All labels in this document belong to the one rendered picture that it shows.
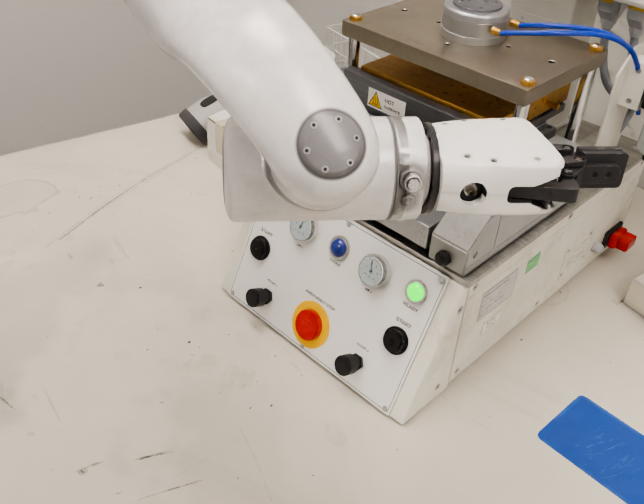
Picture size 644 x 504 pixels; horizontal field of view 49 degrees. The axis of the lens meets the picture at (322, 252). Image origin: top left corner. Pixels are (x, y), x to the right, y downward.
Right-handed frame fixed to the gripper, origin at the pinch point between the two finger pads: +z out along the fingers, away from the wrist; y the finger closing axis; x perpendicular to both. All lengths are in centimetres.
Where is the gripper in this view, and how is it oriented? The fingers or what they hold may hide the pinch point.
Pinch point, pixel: (598, 167)
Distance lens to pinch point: 65.3
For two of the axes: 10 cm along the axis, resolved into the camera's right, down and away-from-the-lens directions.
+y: -1.1, -5.3, 8.4
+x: -0.5, 8.5, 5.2
